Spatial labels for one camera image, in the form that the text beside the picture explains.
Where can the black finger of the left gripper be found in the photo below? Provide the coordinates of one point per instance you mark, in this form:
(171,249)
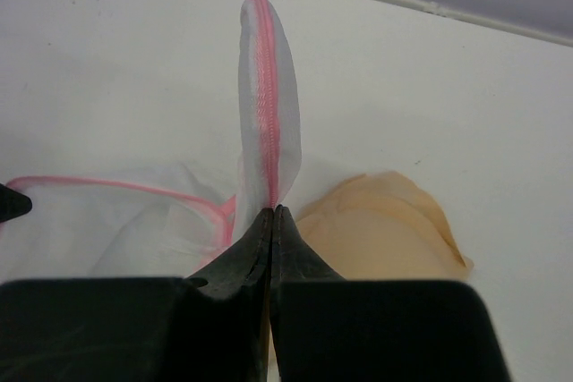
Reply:
(13,204)

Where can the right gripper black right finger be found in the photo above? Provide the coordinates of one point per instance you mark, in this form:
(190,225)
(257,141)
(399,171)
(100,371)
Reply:
(327,328)

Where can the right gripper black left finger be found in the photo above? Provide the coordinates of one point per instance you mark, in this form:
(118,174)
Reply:
(211,326)

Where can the beige bra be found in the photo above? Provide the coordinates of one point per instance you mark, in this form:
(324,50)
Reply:
(383,227)

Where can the white mesh laundry bag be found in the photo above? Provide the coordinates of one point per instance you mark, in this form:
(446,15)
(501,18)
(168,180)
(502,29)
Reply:
(166,221)

